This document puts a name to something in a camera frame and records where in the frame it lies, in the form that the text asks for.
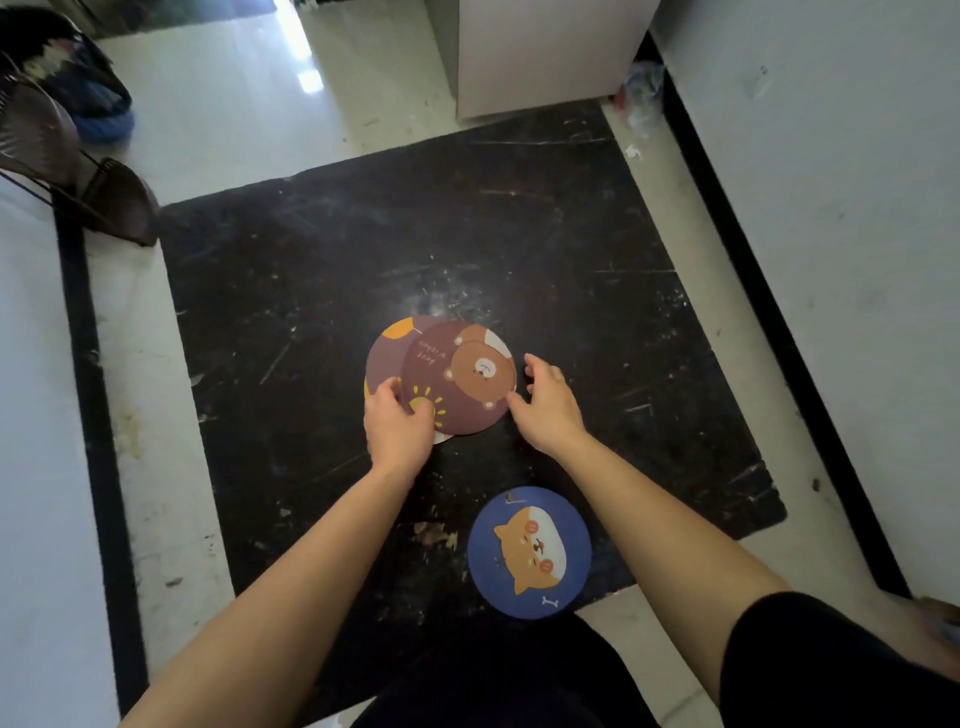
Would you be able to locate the person's left thumb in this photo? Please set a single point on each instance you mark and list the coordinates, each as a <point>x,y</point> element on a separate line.
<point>424,411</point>

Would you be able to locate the person's right hand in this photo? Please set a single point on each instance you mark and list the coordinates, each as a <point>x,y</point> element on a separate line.
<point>551,416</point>

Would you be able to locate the person's black shorts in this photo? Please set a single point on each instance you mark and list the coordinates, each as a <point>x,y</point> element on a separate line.
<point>510,675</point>

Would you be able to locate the black floor mat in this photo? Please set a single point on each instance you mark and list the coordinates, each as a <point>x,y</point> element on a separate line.
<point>525,247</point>

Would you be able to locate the person's black sleeve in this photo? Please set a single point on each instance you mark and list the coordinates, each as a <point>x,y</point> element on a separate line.
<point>825,667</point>

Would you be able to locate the white cabinet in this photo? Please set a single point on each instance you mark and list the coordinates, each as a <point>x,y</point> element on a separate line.
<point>540,52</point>

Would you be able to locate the person's left forearm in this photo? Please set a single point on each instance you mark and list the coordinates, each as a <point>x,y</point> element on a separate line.
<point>300,600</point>

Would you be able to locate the dark fabric bag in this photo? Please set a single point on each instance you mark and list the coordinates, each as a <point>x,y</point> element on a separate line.
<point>71,75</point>

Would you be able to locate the person's left hand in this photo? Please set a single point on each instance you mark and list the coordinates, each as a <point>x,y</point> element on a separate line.
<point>397,439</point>

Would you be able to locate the maroon round coaster orange patch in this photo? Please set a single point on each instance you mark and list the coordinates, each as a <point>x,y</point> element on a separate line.
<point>386,356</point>

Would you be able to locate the clear plastic bag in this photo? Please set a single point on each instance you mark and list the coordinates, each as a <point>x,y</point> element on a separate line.
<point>641,94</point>

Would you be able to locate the person's right forearm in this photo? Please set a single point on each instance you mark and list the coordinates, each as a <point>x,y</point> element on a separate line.
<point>660,540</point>

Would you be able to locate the person's right thumb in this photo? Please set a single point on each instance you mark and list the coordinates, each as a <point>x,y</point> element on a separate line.
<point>517,407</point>

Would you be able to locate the brown mesh metal stand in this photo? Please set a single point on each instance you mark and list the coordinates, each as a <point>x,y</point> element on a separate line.
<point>112,202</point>

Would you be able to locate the blue round dog coaster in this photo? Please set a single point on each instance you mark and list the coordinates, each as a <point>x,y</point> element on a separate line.
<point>529,551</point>

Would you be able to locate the maroon round bear coaster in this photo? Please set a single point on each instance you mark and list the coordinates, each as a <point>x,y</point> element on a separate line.
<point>469,375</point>

